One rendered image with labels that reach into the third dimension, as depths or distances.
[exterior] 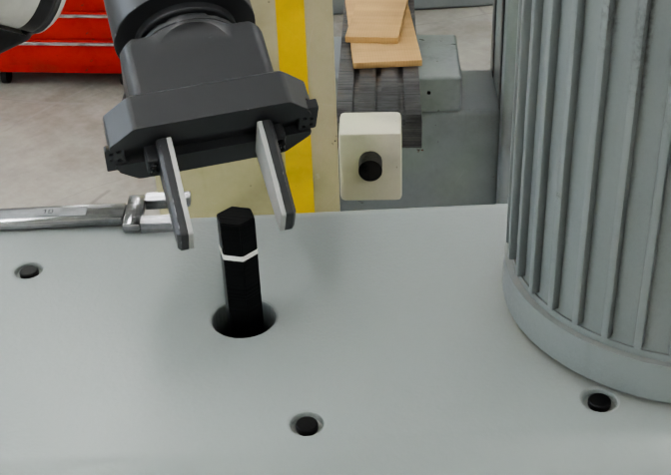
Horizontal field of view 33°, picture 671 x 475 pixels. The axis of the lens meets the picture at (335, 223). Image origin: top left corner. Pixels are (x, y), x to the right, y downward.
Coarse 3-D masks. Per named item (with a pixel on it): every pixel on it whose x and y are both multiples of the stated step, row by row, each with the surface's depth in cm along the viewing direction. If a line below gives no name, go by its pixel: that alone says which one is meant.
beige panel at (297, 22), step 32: (256, 0) 234; (288, 0) 234; (320, 0) 235; (288, 32) 238; (320, 32) 238; (288, 64) 241; (320, 64) 242; (320, 96) 246; (320, 128) 250; (256, 160) 254; (288, 160) 254; (320, 160) 255; (160, 192) 258; (192, 192) 258; (224, 192) 258; (256, 192) 258; (320, 192) 259
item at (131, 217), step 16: (16, 208) 74; (32, 208) 74; (48, 208) 74; (64, 208) 74; (80, 208) 74; (96, 208) 74; (112, 208) 74; (128, 208) 74; (144, 208) 74; (160, 208) 75; (0, 224) 73; (16, 224) 73; (32, 224) 73; (48, 224) 73; (64, 224) 73; (80, 224) 73; (96, 224) 73; (112, 224) 73; (128, 224) 72; (144, 224) 72; (160, 224) 72
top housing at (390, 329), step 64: (0, 256) 71; (64, 256) 70; (128, 256) 70; (192, 256) 70; (320, 256) 69; (384, 256) 69; (448, 256) 69; (0, 320) 65; (64, 320) 65; (128, 320) 64; (192, 320) 64; (320, 320) 64; (384, 320) 64; (448, 320) 63; (512, 320) 63; (0, 384) 60; (64, 384) 60; (128, 384) 60; (192, 384) 59; (256, 384) 59; (320, 384) 59; (384, 384) 59; (448, 384) 59; (512, 384) 58; (576, 384) 58; (0, 448) 56; (64, 448) 56; (128, 448) 55; (192, 448) 55; (256, 448) 55; (320, 448) 55; (384, 448) 55; (448, 448) 55; (512, 448) 55; (576, 448) 55; (640, 448) 55
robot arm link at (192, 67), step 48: (144, 0) 65; (192, 0) 66; (240, 0) 67; (144, 48) 65; (192, 48) 65; (240, 48) 66; (144, 96) 63; (192, 96) 64; (240, 96) 64; (288, 96) 64; (144, 144) 64; (192, 144) 66; (240, 144) 67; (288, 144) 68
